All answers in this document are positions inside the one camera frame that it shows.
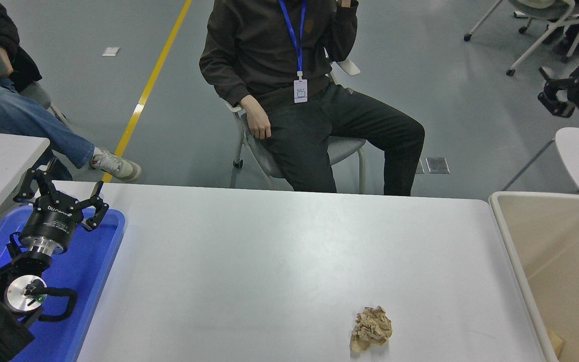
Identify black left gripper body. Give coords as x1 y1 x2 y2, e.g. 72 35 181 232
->
20 194 85 248

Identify tan paper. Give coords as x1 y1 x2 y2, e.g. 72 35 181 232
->
350 305 393 352

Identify person's hand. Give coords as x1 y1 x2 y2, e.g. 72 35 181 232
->
0 46 15 76

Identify person's right hand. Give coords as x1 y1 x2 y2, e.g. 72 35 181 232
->
240 95 272 140

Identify white round table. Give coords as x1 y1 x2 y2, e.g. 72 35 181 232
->
502 127 579 204

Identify white rolling chair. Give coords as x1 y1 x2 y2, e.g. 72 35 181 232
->
464 0 579 76

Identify blue plastic tray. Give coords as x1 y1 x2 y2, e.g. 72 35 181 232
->
0 205 126 362

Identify metal floor plate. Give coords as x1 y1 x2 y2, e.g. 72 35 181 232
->
415 157 450 174

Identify large pale bin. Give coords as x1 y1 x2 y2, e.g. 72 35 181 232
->
489 191 579 362

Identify grey chair with white armrests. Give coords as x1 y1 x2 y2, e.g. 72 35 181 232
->
224 48 367 194

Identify tan cardboard scrap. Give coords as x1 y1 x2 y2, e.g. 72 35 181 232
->
545 327 565 358

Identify blue lanyard with badge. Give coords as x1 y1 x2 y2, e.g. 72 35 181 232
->
278 0 309 104

